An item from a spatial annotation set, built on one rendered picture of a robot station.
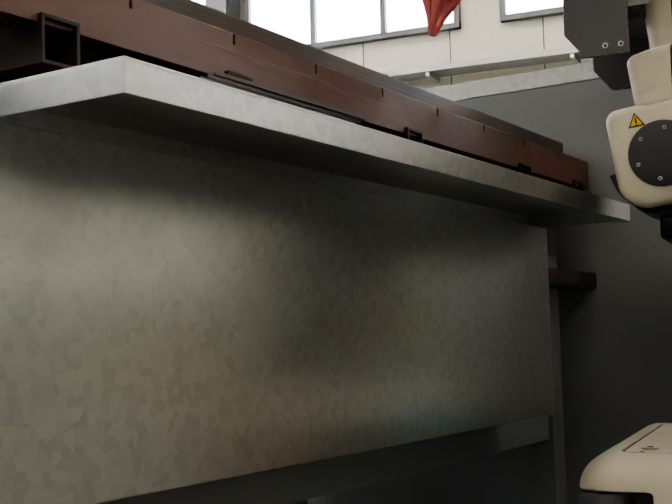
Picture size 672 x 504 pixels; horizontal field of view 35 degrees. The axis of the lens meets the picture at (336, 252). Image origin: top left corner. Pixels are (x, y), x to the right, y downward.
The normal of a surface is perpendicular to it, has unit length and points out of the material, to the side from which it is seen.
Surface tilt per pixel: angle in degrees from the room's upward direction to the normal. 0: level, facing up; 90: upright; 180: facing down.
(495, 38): 90
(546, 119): 90
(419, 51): 90
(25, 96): 90
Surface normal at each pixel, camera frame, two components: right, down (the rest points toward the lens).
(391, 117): 0.84, -0.07
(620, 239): -0.54, -0.05
